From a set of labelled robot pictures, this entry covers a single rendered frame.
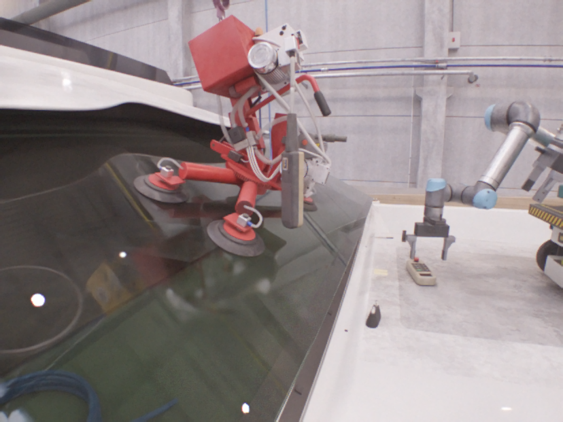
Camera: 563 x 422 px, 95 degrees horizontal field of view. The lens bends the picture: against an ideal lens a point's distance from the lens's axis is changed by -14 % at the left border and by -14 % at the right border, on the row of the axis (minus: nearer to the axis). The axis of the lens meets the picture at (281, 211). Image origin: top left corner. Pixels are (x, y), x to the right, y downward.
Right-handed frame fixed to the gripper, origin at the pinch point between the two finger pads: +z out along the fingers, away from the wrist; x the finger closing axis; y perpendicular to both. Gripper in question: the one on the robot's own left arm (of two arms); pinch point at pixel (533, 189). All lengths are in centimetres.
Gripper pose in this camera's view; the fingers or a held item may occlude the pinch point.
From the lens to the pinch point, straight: 117.0
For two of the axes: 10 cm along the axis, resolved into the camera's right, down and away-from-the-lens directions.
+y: -8.4, -4.6, 2.7
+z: -3.0, 8.3, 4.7
